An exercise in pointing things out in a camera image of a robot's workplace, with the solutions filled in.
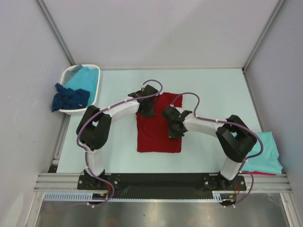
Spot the red t shirt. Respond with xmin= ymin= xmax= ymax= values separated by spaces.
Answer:
xmin=136 ymin=92 xmax=183 ymax=153

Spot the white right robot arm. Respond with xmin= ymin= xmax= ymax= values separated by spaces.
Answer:
xmin=162 ymin=106 xmax=260 ymax=190

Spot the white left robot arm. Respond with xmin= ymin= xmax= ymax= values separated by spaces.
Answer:
xmin=76 ymin=83 xmax=163 ymax=189

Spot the white laundry basket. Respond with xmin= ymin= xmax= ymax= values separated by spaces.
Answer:
xmin=58 ymin=64 xmax=101 ymax=115

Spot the turquoise t shirt in basket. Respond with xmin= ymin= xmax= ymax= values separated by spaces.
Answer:
xmin=64 ymin=67 xmax=99 ymax=105

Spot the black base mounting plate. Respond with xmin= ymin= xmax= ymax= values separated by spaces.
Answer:
xmin=77 ymin=172 xmax=247 ymax=195

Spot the navy blue t shirt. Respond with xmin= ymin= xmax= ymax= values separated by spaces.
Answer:
xmin=51 ymin=83 xmax=90 ymax=112

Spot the grey t shirt in basket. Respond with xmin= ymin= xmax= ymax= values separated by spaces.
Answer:
xmin=64 ymin=65 xmax=83 ymax=83

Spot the pink folded t shirt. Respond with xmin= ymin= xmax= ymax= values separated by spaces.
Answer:
xmin=250 ymin=171 xmax=276 ymax=176

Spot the light blue folded t shirt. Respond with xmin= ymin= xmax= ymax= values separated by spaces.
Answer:
xmin=241 ymin=132 xmax=283 ymax=175

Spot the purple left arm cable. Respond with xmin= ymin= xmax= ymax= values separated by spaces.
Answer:
xmin=76 ymin=79 xmax=164 ymax=209

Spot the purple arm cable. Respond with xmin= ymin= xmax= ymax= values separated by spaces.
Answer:
xmin=170 ymin=92 xmax=264 ymax=209
xmin=76 ymin=79 xmax=164 ymax=209

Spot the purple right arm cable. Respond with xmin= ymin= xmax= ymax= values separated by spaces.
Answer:
xmin=170 ymin=92 xmax=264 ymax=209

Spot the white slotted cable duct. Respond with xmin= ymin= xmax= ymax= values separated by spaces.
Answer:
xmin=44 ymin=192 xmax=236 ymax=203

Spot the aluminium frame rail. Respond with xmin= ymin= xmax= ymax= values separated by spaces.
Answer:
xmin=34 ymin=173 xmax=292 ymax=193

